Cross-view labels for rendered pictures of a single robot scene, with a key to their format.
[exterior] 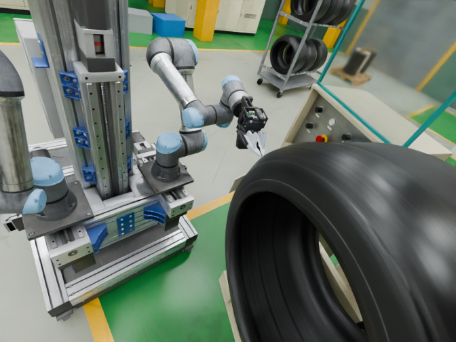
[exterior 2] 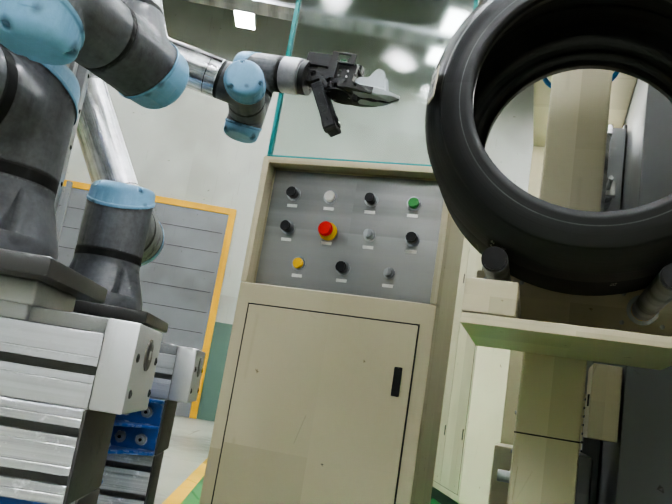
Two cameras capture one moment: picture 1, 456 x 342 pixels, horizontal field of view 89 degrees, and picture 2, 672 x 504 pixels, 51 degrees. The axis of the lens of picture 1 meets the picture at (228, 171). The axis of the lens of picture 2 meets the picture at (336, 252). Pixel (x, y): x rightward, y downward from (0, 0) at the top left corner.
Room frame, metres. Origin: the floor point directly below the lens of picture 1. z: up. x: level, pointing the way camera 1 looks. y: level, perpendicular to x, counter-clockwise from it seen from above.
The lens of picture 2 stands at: (-0.35, 0.85, 0.63)
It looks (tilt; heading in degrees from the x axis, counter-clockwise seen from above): 11 degrees up; 318
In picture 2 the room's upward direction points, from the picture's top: 9 degrees clockwise
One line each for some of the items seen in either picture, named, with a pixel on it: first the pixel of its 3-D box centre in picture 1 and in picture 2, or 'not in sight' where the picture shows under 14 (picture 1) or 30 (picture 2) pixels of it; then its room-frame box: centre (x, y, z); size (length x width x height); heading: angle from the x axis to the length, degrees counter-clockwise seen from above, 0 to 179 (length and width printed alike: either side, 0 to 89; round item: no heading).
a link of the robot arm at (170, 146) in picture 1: (169, 148); (118, 218); (0.86, 0.31, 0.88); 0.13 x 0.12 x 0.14; 142
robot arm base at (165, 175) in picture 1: (166, 165); (103, 280); (0.85, 0.31, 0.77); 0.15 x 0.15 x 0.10
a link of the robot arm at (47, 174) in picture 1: (42, 178); (14, 111); (0.46, 0.63, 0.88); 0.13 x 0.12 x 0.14; 115
